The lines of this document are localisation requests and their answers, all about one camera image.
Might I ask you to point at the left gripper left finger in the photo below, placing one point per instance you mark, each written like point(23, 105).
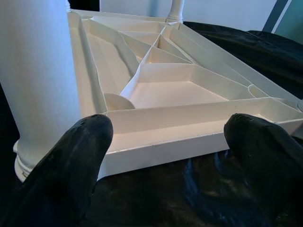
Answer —
point(61, 179)

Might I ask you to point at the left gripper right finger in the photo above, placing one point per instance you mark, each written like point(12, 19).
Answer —
point(272, 165)

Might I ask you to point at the white plastic table top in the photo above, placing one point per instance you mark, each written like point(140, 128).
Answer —
point(177, 94)

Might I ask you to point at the black glossy tablecloth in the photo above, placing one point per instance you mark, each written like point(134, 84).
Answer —
point(165, 196)

